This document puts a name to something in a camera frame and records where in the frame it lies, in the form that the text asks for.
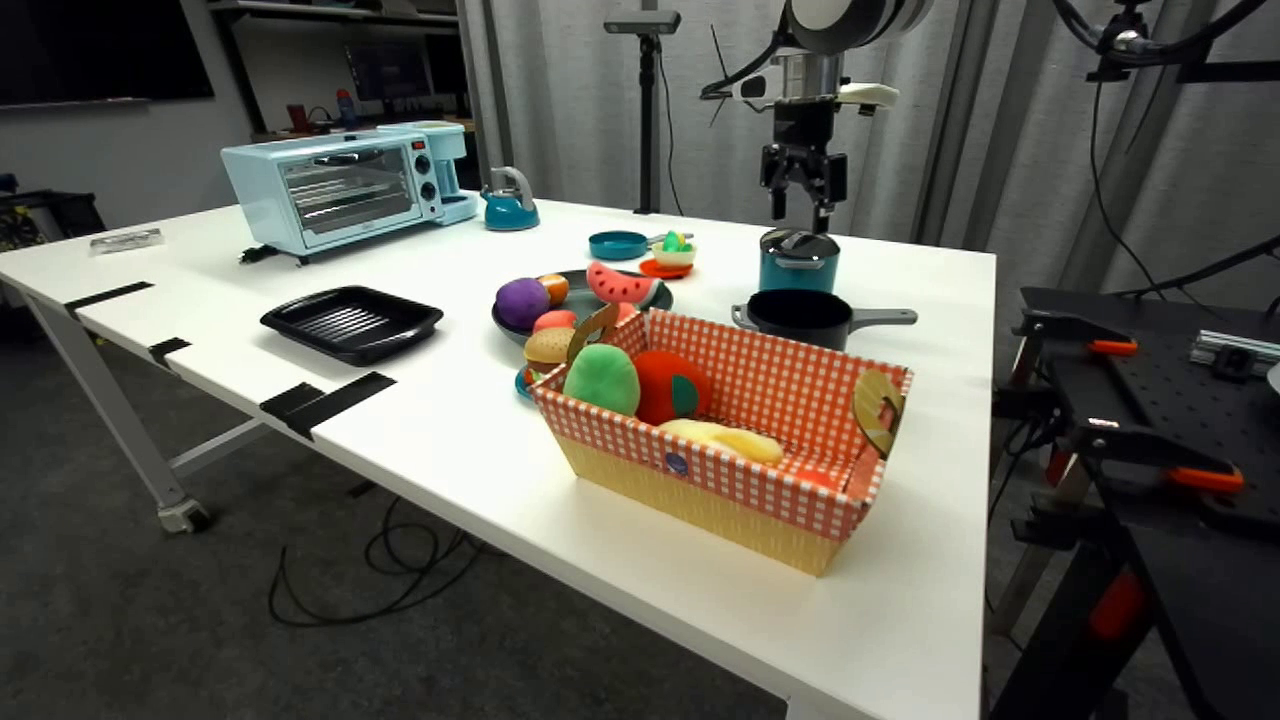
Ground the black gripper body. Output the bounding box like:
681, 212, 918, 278
761, 98, 846, 212

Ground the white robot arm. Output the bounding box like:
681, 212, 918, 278
698, 0, 928, 234

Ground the blue pot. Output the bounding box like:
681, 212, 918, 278
761, 257, 835, 293

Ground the teal small bowl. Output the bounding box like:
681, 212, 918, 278
587, 231, 648, 259

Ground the plush watermelon slice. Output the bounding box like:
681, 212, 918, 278
587, 265, 654, 307

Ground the red checkered cardboard basket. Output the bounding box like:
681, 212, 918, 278
533, 312, 912, 574

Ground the black tripod stand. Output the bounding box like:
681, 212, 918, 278
603, 0, 681, 212

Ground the red plush tomato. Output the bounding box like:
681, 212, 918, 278
637, 349, 710, 423

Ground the dark grey oval plate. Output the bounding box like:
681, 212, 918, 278
502, 268, 670, 339

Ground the plush orange slice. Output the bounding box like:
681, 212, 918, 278
540, 273, 571, 303

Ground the yellow plush banana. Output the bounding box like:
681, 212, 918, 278
659, 418, 784, 466

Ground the green plush avocado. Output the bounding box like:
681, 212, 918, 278
563, 344, 640, 416

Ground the plush strawberry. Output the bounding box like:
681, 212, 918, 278
533, 307, 575, 333

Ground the blue kettle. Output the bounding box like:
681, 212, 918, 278
484, 163, 540, 231

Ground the plush burger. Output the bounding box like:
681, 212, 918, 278
523, 326, 575, 373

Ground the purple plush eggplant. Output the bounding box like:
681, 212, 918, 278
492, 276, 552, 333

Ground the black robot cart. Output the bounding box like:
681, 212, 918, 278
992, 289, 1280, 720

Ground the black square tray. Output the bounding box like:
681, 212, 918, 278
259, 284, 442, 368

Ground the light blue toaster oven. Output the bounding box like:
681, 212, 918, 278
218, 118, 477, 257

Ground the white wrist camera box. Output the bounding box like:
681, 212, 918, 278
840, 78, 899, 110

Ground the black pot with handle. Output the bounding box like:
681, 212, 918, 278
730, 289, 915, 349

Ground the black floor cable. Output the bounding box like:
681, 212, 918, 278
264, 492, 492, 632

